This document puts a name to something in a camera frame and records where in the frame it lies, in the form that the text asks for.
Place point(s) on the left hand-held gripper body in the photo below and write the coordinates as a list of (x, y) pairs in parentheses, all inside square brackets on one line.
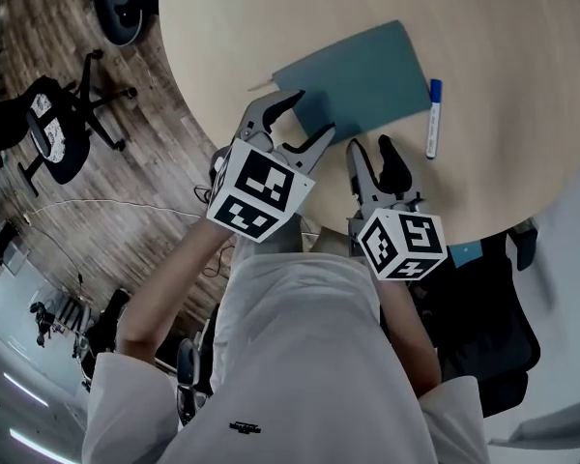
[(258, 186)]

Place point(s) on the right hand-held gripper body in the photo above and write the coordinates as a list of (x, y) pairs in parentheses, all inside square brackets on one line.
[(401, 240)]

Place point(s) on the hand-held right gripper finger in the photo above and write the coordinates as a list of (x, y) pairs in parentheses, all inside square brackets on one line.
[(360, 177), (398, 172)]

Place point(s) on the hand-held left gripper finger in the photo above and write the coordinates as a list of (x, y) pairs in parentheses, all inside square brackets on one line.
[(256, 111), (314, 155)]

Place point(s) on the white marker pen blue cap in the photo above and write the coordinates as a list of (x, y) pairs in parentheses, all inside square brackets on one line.
[(433, 124)]

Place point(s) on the grey-blue notebook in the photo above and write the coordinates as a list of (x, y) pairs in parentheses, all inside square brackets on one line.
[(357, 80)]

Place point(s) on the person's left forearm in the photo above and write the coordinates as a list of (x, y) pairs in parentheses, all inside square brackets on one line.
[(174, 278)]

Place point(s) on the person's right forearm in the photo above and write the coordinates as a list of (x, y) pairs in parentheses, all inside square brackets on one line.
[(406, 331)]

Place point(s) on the black mesh-back office chair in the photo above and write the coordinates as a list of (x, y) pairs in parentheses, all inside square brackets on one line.
[(483, 331)]

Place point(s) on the round beige table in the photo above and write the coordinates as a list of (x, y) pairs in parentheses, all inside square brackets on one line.
[(488, 41)]

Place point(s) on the blue square paper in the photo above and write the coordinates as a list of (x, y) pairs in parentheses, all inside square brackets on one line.
[(466, 254)]

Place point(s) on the person's white shirt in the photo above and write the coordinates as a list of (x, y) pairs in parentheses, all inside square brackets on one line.
[(295, 356)]

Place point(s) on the grey round device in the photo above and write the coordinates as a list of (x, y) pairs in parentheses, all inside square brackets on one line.
[(121, 22)]

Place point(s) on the dark chair armrest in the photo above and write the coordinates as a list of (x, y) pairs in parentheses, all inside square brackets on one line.
[(187, 365)]

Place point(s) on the black chair with patterned cushion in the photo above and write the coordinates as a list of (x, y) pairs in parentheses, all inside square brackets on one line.
[(63, 153)]

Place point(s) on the black machine on stand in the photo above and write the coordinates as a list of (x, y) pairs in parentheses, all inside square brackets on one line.
[(101, 336)]

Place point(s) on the small black stand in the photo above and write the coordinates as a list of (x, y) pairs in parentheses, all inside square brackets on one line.
[(41, 319)]

